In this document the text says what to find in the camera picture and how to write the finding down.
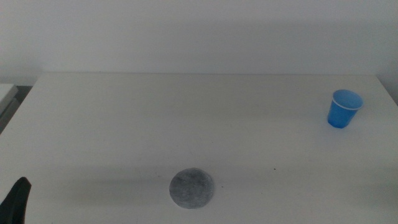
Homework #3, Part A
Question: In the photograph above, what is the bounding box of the blue plastic cup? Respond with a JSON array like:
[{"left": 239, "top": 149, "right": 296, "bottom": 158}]
[{"left": 326, "top": 89, "right": 364, "bottom": 129}]

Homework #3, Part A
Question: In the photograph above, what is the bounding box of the round grey cup mat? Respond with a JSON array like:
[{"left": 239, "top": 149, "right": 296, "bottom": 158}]
[{"left": 169, "top": 167, "right": 215, "bottom": 210}]

